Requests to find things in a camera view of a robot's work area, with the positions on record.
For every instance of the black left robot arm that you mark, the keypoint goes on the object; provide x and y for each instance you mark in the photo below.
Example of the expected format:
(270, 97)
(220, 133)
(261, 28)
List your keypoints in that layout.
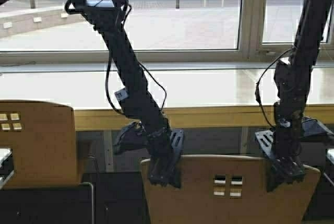
(150, 128)

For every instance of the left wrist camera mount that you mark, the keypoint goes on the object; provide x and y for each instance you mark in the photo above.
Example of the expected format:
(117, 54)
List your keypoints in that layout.
(131, 137)

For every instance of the wooden chair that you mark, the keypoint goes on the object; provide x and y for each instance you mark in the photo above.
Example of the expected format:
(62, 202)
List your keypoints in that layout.
(42, 138)
(227, 189)

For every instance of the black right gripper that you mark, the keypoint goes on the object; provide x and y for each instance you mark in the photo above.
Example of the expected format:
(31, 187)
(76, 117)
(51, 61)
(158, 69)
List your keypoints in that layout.
(281, 149)

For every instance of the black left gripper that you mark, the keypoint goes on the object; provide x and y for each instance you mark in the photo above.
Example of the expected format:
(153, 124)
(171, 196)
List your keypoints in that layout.
(165, 147)

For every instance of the long wooden window counter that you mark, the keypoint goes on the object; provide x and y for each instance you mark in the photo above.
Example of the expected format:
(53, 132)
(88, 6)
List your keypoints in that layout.
(192, 98)

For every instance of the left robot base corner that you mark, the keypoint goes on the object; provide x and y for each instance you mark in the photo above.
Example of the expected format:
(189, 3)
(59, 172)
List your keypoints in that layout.
(7, 166)

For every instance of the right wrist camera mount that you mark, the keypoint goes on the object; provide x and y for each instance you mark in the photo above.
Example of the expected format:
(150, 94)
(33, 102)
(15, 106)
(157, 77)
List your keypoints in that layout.
(315, 131)

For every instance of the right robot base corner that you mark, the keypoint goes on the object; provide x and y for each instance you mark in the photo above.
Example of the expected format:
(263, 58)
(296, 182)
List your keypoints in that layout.
(328, 172)

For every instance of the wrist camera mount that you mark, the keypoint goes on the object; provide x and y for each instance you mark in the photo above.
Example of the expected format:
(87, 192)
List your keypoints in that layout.
(315, 131)
(131, 137)

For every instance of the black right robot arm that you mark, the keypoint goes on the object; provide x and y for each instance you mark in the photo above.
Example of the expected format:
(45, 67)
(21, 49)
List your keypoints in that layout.
(293, 76)

